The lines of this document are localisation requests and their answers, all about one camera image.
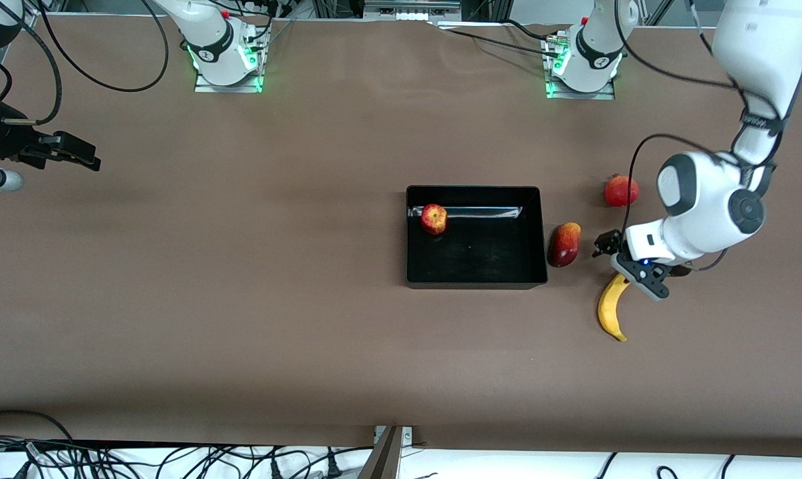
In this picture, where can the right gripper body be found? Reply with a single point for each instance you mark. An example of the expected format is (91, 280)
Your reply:
(7, 140)

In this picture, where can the yellow banana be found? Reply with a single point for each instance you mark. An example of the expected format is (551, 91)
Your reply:
(609, 313)

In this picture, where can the black plastic box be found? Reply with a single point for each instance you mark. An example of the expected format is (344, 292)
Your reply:
(481, 259)

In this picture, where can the red apple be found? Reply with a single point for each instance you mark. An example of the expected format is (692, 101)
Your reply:
(434, 219)

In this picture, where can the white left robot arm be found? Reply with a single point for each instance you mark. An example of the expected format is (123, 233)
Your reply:
(707, 199)

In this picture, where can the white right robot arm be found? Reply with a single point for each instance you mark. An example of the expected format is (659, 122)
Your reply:
(208, 30)

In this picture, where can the red mango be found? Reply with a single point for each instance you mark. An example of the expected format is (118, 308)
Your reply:
(564, 246)

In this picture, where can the dark purple mangosteen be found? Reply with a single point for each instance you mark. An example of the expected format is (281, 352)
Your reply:
(681, 270)

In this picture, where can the red pomegranate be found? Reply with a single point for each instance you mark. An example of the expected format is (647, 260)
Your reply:
(617, 193)

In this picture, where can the grey power strip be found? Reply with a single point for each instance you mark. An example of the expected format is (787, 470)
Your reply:
(411, 12)

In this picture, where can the black power plug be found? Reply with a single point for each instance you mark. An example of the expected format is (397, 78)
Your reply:
(275, 470)
(334, 467)

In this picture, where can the aluminium corner bracket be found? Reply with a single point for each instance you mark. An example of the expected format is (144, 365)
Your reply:
(31, 21)

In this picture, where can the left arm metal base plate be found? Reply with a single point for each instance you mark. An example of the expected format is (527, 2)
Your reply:
(580, 95)

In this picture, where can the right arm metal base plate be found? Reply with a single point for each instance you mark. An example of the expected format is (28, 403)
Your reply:
(228, 88)

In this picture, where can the silver metal bracket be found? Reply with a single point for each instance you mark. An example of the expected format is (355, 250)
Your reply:
(407, 436)

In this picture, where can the dark camera post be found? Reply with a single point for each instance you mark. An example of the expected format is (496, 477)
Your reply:
(382, 462)

